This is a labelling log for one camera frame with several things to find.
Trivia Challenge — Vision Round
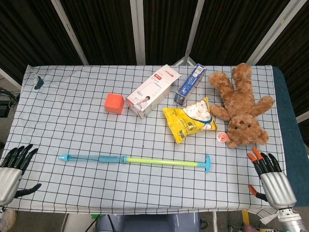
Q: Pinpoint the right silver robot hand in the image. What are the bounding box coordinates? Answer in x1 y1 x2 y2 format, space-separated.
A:
247 147 297 209

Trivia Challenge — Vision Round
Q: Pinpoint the blue green toy pump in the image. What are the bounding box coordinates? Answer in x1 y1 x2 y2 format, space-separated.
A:
57 154 211 173

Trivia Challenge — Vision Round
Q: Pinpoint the black device with cables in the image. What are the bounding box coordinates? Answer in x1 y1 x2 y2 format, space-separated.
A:
0 88 20 119

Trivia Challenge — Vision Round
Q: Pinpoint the white lamp carton box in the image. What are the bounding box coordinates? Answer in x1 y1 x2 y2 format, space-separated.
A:
126 64 182 119

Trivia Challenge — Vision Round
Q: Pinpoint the yellow marshmallow bag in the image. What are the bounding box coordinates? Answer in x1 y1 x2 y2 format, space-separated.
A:
162 97 219 144

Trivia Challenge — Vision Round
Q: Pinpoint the white tripod stand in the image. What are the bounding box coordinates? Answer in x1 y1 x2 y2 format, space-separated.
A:
172 0 206 67

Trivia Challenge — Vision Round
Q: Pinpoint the blue toothbrush box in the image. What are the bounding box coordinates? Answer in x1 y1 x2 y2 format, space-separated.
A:
174 63 207 106

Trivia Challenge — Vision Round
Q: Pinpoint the white black-checked tablecloth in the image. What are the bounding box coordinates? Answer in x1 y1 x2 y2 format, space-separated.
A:
0 64 289 224

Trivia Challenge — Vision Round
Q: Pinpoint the brown teddy bear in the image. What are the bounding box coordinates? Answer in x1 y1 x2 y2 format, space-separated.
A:
208 63 275 149

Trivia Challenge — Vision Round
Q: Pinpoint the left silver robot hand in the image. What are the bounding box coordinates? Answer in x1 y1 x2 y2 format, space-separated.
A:
0 144 42 206

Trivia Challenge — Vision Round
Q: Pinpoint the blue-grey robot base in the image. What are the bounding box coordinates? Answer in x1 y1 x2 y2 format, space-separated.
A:
96 212 201 232

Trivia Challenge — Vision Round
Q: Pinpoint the small round red-white tag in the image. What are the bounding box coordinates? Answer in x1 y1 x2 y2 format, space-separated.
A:
216 131 228 143

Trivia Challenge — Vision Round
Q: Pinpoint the orange cube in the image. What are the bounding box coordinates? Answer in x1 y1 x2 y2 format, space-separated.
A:
104 93 125 115

